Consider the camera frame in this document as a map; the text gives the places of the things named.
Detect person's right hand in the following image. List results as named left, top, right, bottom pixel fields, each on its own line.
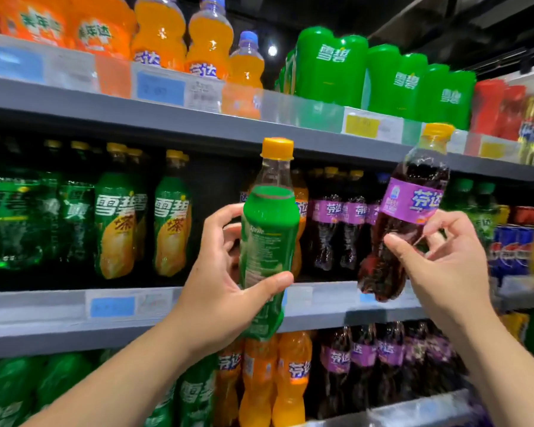
left=383, top=209, right=492, bottom=330

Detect person's left hand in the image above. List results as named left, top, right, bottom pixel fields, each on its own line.
left=173, top=202, right=295, bottom=361

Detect row of green-capped lime bottles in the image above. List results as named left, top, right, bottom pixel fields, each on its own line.
left=449, top=177, right=500, bottom=238

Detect green soda bottle yellow cap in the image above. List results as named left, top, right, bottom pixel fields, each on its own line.
left=239, top=138, right=302, bottom=342

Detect purple label bottle yellow cap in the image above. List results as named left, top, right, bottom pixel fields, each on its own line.
left=341, top=170, right=371, bottom=272
left=358, top=122, right=457, bottom=304
left=313, top=168, right=345, bottom=273

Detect yellow cap Sprite tea bottles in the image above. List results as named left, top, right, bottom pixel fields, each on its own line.
left=153, top=149, right=195, bottom=279

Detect purple label bottle blue cap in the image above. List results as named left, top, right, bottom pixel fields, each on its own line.
left=367, top=171, right=391, bottom=230

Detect row of purple label bottles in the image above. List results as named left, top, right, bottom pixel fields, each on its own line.
left=316, top=321, right=466, bottom=420

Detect orange soda bottle dark cap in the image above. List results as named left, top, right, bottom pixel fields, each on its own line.
left=290, top=168, right=312, bottom=278

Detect small red cola multipack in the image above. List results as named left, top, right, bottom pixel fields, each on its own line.
left=470, top=78, right=529, bottom=138

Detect grey store shelving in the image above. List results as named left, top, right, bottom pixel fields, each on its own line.
left=0, top=31, right=534, bottom=427

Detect row of green soda bottles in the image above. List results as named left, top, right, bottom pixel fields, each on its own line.
left=0, top=349, right=220, bottom=427

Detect row of dark green bottles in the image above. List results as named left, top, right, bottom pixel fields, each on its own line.
left=0, top=136, right=96, bottom=274

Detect small orange bottle blue cap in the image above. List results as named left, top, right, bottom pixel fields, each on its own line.
left=224, top=31, right=267, bottom=93

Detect orange soda bottle blue cap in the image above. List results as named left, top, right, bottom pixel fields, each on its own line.
left=129, top=0, right=189, bottom=73
left=185, top=0, right=236, bottom=82

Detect person's right forearm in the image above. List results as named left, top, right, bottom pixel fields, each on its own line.
left=445, top=298, right=534, bottom=427

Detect row of shelf price tags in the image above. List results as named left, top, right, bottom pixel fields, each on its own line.
left=0, top=273, right=534, bottom=324
left=0, top=33, right=519, bottom=162

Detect row of blue red cans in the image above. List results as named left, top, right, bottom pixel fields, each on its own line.
left=489, top=204, right=534, bottom=283

